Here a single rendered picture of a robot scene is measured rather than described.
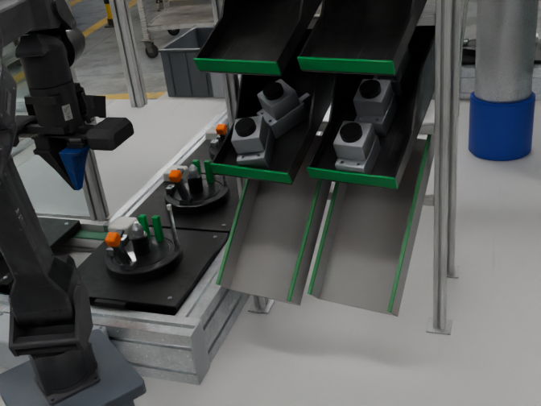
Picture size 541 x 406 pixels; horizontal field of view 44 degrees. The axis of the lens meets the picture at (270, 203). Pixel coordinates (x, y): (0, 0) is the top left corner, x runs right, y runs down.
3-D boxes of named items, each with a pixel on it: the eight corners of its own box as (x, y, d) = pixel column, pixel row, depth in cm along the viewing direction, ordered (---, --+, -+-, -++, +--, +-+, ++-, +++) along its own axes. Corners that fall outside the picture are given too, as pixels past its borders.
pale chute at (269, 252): (300, 306, 104) (289, 301, 100) (228, 289, 110) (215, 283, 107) (343, 138, 110) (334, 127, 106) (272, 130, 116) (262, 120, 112)
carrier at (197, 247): (177, 316, 111) (163, 252, 106) (55, 301, 119) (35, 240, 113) (230, 241, 131) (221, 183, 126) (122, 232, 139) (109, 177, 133)
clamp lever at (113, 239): (130, 267, 118) (113, 241, 112) (120, 267, 118) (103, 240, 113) (138, 250, 120) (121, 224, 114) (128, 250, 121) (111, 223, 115)
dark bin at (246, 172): (291, 185, 97) (277, 151, 91) (215, 174, 103) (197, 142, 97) (355, 53, 110) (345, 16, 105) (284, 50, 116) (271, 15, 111)
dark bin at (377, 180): (397, 191, 92) (388, 155, 86) (310, 179, 98) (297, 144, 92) (449, 51, 106) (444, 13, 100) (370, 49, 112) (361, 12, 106)
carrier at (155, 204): (230, 240, 132) (222, 182, 126) (123, 231, 140) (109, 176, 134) (270, 184, 152) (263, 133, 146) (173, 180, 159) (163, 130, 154)
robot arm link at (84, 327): (84, 356, 78) (70, 312, 76) (8, 363, 79) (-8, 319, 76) (96, 321, 84) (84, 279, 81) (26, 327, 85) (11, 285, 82)
